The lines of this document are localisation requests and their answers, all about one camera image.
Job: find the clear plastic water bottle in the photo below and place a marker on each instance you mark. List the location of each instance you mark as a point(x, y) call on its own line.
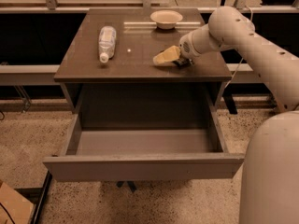
point(106, 43)

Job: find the white paper bowl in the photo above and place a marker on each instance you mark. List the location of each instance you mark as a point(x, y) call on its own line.
point(166, 19)

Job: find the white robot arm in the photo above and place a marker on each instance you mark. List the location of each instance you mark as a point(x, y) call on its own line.
point(270, 177)

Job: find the grey horizontal rail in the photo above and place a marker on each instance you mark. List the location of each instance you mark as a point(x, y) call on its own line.
point(27, 75)

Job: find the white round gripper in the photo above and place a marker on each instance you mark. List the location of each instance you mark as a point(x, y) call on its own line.
point(189, 48)

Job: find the open grey top drawer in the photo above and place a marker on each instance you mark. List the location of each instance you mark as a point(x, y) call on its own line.
point(144, 155)

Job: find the cardboard box bottom left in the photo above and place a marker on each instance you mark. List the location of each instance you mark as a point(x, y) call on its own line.
point(14, 208)

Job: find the black rxbar chocolate wrapper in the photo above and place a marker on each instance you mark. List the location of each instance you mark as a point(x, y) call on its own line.
point(183, 63)

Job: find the grey drawer cabinet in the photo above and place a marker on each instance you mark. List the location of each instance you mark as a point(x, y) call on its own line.
point(138, 41)

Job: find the black metal floor frame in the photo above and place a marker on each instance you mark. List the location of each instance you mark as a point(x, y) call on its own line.
point(37, 196)

